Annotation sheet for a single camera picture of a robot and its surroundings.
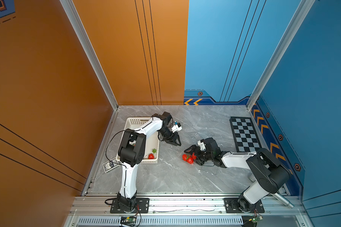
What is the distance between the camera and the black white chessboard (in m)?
0.94

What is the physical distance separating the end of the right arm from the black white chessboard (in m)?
0.28

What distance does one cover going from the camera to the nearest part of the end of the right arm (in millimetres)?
694
